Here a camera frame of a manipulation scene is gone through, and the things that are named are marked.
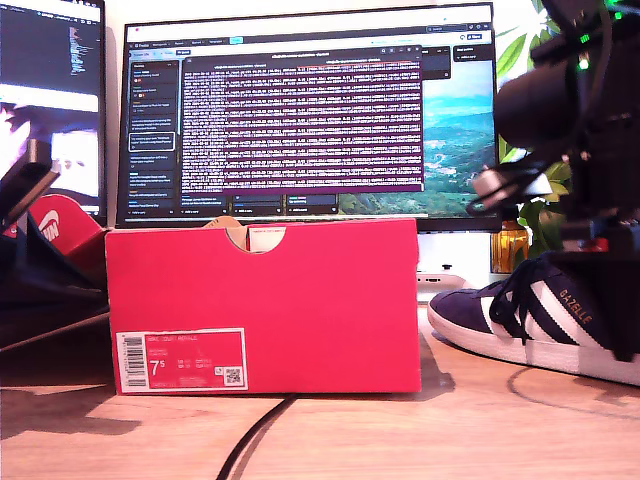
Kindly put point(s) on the red Nike shoebox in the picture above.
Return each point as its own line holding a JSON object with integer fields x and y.
{"x": 300, "y": 300}

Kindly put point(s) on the white game controller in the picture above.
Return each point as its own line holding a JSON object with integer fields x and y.
{"x": 435, "y": 281}

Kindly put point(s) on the white plant pot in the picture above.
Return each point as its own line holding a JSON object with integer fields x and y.
{"x": 500, "y": 280}

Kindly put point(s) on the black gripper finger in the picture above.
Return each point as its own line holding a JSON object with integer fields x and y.
{"x": 45, "y": 270}
{"x": 615, "y": 300}

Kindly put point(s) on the blue suede Gazelle shoe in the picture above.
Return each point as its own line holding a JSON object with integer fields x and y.
{"x": 465, "y": 315}

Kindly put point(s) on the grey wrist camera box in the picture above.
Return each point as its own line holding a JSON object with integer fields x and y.
{"x": 492, "y": 182}
{"x": 40, "y": 151}

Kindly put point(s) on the green leafy houseplant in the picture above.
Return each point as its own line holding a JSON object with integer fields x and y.
{"x": 537, "y": 225}

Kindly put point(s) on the black monitor with code window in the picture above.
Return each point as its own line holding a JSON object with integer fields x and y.
{"x": 50, "y": 50}

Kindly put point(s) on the white box with red stripe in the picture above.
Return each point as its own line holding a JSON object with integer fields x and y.
{"x": 265, "y": 242}

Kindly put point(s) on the wide black computer monitor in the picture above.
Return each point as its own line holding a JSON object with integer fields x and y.
{"x": 300, "y": 125}

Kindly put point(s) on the amber glass pump bottle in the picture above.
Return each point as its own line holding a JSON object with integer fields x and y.
{"x": 510, "y": 245}

